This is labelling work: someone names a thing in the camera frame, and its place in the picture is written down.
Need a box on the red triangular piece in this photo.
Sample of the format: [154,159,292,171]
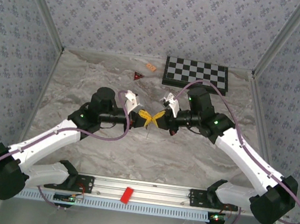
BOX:
[132,70,145,83]

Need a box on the black and white chessboard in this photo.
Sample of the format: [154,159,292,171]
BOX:
[161,55,232,97]

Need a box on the red block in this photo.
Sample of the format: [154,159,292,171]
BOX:
[120,186,135,206]

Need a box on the small circuit board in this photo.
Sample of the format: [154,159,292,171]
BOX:
[52,192,78,205]
[207,212,228,224]

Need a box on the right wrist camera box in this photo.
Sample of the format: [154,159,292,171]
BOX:
[157,90,183,119]

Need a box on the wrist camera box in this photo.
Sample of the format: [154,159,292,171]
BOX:
[121,89,144,114]
[157,90,183,119]

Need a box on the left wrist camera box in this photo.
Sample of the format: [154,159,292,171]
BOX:
[121,89,144,114]

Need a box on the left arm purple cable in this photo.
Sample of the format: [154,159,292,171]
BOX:
[0,73,138,218]

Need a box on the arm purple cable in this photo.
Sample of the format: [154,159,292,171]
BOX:
[0,73,138,218]
[159,76,300,224]

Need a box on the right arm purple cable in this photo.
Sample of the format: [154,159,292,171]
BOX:
[159,76,300,224]

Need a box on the aluminium side rail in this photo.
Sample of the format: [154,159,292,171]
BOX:
[237,71,293,181]
[19,44,65,151]

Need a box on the aluminium mounting rail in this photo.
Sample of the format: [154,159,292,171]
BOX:
[37,167,293,222]

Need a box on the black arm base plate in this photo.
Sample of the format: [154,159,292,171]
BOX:
[43,169,95,194]
[188,188,240,212]

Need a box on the grey slotted cable duct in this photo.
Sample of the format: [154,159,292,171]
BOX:
[14,186,211,224]

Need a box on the aluminium frame post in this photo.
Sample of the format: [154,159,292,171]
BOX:
[251,0,300,83]

